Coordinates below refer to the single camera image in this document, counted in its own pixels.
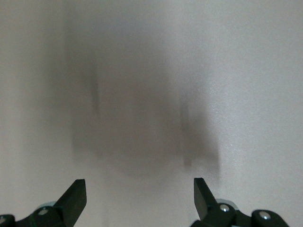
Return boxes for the brown table mat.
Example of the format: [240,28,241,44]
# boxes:
[0,0,303,227]

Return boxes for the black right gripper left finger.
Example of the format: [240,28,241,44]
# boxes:
[0,179,88,227]

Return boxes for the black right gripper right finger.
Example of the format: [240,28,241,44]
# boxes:
[190,177,291,227]

